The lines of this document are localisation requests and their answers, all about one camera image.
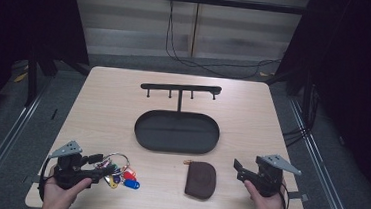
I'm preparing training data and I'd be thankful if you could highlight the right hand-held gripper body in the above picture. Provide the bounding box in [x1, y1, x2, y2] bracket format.
[242, 151, 304, 201]

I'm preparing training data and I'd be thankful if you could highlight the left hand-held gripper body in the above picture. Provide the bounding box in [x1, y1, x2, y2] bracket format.
[46, 138, 97, 192]

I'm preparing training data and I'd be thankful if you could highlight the key ring with coloured tags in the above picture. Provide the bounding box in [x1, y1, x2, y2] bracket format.
[93, 150, 143, 192]

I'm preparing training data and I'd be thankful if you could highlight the brown zip pouch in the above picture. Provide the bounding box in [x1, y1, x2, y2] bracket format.
[180, 159, 219, 201]

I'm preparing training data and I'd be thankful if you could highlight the black key holder with tray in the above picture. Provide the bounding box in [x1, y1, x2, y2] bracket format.
[132, 79, 225, 157]

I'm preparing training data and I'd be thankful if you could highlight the person's left hand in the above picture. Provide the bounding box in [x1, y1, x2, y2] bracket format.
[41, 173, 94, 209]

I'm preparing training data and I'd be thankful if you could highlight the grey tape strip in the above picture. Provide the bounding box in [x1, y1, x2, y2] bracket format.
[286, 190, 311, 203]

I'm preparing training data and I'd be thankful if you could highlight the black metal stand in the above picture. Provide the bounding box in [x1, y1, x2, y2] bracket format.
[22, 46, 61, 110]

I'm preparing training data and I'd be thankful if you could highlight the yellow tape piece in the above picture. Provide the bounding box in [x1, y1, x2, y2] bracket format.
[13, 70, 30, 84]

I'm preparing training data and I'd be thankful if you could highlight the black curtain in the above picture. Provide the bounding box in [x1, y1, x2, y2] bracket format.
[255, 0, 371, 208]
[0, 0, 95, 145]

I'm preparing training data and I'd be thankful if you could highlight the left hand-held gripper cable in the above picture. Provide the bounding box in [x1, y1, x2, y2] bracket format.
[36, 155, 54, 202]

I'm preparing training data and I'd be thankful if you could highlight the hand-held gripper cable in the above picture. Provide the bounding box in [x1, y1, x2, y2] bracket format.
[277, 181, 293, 209]
[36, 155, 54, 202]

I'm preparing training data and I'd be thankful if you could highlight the right hand-held gripper cable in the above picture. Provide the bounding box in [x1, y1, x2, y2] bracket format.
[277, 181, 293, 209]

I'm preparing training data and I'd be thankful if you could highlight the aluminium floor rail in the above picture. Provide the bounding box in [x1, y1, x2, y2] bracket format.
[280, 96, 366, 209]
[0, 78, 52, 209]

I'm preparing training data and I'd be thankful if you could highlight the bundle of black cables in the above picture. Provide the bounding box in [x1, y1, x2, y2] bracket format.
[281, 81, 320, 150]

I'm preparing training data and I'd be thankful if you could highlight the black cable on floor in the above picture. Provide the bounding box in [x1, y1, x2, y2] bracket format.
[162, 0, 286, 84]

